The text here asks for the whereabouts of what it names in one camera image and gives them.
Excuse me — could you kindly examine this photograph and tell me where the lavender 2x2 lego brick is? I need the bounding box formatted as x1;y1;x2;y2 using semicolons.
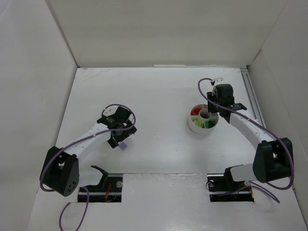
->
119;142;128;151

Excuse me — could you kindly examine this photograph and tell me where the red large lego brick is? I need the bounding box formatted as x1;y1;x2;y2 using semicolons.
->
190;108;202;116

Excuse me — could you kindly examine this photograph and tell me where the white round divided container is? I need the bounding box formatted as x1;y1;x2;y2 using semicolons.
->
188;104;219;136

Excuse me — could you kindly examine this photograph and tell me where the lime green lego brick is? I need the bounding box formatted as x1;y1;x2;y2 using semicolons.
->
193;120;204;128

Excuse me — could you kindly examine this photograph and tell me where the green 2x4 lego brick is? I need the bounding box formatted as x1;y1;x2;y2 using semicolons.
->
205;120;216;129

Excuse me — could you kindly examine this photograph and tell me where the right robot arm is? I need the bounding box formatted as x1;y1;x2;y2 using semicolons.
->
206;84;294;183

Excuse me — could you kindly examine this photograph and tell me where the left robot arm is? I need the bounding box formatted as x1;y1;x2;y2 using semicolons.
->
39;104;137;197

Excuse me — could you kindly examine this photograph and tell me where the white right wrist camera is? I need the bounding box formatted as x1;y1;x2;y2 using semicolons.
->
211;77;224;86

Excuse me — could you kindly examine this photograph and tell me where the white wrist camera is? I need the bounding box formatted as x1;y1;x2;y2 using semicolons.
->
103;108;115;116
211;77;224;86

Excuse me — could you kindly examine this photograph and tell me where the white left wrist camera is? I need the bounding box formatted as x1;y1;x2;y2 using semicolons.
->
103;108;115;116

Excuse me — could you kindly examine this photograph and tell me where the aluminium rail right side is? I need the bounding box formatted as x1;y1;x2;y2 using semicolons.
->
240;68;266;127

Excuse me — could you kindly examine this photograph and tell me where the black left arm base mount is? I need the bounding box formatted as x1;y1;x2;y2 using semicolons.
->
77;166;123;203

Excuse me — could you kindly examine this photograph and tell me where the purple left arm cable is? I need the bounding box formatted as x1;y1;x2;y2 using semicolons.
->
39;103;137;231

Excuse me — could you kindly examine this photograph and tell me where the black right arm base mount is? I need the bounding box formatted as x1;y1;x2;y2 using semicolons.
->
205;167;254;202

